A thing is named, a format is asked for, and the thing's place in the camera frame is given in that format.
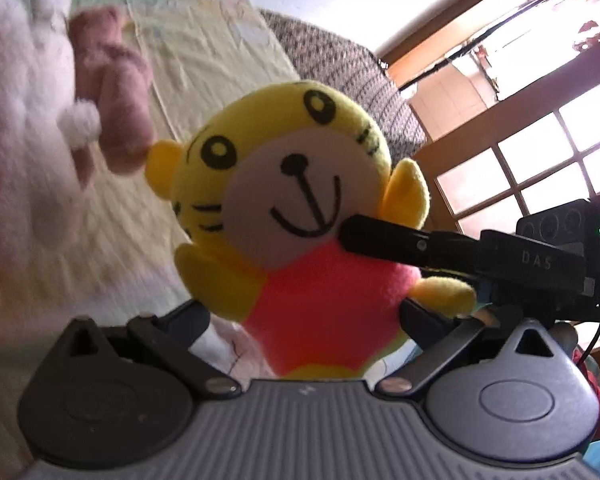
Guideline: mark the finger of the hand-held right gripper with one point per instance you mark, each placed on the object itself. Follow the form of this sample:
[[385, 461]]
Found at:
[[405, 242]]

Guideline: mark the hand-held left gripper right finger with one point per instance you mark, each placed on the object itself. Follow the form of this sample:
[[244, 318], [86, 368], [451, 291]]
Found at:
[[422, 322]]

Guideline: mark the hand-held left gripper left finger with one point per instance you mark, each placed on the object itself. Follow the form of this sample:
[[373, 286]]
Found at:
[[190, 312]]

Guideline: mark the yellow tiger plush toy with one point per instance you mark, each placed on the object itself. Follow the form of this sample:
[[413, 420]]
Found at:
[[280, 200]]

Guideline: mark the pink plush bear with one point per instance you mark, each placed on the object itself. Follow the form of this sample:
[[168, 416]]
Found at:
[[117, 85]]

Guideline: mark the white plush rabbit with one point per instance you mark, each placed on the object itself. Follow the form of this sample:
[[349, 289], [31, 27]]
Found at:
[[25, 90]]

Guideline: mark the wooden framed window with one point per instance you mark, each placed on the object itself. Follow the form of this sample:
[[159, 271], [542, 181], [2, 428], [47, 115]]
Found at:
[[540, 135]]

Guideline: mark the grey patterned blanket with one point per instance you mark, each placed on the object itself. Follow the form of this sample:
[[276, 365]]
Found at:
[[340, 65]]

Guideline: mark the black rod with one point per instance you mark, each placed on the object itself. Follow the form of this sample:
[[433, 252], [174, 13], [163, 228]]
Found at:
[[455, 52]]

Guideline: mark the light green yellow bedsheet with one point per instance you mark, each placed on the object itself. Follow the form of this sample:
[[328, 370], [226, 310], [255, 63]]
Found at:
[[205, 60]]

